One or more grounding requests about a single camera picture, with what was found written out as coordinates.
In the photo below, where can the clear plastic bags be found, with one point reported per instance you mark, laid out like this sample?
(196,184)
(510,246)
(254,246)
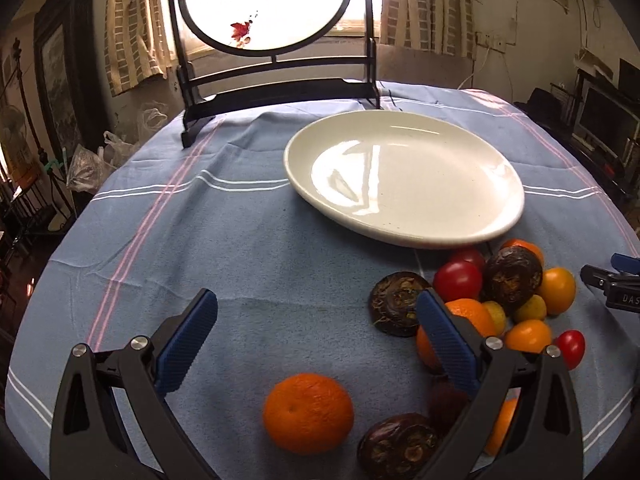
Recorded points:
(95,165)

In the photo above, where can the white wall outlet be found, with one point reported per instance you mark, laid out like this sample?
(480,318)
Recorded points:
(494,40)

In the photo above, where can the dark brown water chestnut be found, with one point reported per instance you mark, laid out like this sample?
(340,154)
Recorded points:
(514,272)
(397,302)
(398,447)

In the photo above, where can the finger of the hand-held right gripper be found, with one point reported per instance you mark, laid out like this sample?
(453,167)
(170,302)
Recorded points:
(627,264)
(597,275)

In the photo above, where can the yellow-orange tomato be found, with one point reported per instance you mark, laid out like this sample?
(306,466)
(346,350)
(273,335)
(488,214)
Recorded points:
(495,316)

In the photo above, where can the dark framed painting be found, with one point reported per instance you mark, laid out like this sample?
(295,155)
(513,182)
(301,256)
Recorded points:
(65,70)

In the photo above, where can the small yellow plum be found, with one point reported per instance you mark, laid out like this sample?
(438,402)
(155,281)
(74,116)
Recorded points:
(531,308)

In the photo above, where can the bright window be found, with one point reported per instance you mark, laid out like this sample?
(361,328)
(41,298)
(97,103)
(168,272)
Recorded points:
(359,5)

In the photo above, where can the white round plate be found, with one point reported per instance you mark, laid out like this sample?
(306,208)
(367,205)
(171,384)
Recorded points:
(405,175)

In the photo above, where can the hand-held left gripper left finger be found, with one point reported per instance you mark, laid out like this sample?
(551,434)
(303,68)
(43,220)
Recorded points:
(185,345)

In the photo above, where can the dark red plum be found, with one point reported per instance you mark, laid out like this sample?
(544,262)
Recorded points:
(446,402)

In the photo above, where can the dark coat stand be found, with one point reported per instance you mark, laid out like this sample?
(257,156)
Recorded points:
(18,60)

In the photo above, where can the smooth orange tomato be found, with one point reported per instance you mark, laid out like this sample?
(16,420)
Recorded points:
(527,336)
(557,290)
(502,425)

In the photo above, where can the round bird painting table screen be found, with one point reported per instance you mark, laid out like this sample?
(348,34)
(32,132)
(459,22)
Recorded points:
(265,5)

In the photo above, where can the computer monitor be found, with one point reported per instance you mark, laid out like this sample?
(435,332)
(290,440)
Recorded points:
(607,120)

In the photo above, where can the orange mandarin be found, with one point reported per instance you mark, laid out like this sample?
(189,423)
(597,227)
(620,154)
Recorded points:
(522,244)
(308,412)
(470,312)

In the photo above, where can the red cherry tomato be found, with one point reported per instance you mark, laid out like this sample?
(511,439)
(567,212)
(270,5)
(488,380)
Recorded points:
(469,255)
(571,347)
(457,280)

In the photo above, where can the blue plaid tablecloth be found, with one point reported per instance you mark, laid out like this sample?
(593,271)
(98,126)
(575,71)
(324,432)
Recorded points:
(250,260)

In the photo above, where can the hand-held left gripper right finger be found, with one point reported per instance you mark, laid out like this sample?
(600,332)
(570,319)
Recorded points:
(447,345)

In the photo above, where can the checked beige curtain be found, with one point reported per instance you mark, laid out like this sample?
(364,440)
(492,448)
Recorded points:
(425,5)
(135,25)

